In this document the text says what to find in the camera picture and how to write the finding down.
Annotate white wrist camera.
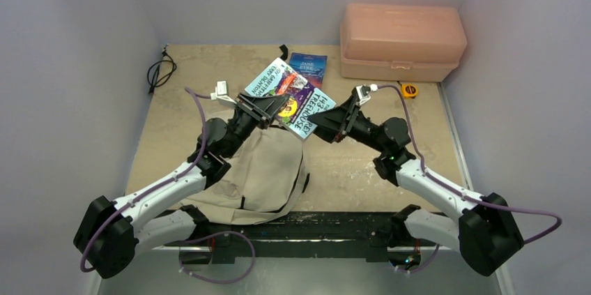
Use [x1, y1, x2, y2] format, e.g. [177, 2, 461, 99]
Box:
[210, 80, 236, 108]
[353, 84, 378, 107]

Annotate pink plastic storage box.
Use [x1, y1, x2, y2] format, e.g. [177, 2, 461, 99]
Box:
[340, 3, 468, 82]

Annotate black coiled cable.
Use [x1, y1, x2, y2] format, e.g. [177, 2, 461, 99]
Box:
[146, 46, 178, 95]

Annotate beige canvas backpack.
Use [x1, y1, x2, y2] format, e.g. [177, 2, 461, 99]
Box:
[188, 111, 309, 225]

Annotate Jane Eyre paperback book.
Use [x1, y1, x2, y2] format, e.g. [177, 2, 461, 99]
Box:
[289, 52, 328, 89]

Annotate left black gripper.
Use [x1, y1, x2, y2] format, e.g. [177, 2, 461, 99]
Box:
[224, 93, 288, 158]

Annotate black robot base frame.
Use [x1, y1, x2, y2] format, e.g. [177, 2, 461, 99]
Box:
[152, 207, 440, 266]

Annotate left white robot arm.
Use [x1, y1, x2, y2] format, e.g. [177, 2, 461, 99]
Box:
[73, 93, 289, 278]

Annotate yellow tape measure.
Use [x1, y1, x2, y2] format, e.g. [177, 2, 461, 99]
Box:
[401, 84, 419, 99]

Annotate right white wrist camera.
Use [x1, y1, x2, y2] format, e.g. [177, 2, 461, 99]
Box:
[353, 84, 378, 107]

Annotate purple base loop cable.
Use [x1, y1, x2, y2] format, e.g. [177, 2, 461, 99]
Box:
[178, 229, 256, 285]

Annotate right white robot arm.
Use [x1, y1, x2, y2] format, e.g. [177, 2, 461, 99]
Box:
[308, 84, 525, 276]

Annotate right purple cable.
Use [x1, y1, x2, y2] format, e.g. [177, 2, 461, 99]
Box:
[369, 83, 563, 248]

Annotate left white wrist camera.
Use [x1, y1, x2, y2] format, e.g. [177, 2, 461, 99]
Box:
[210, 80, 236, 108]

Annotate blue Treehouse paperback book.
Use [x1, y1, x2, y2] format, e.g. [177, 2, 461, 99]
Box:
[245, 58, 336, 140]

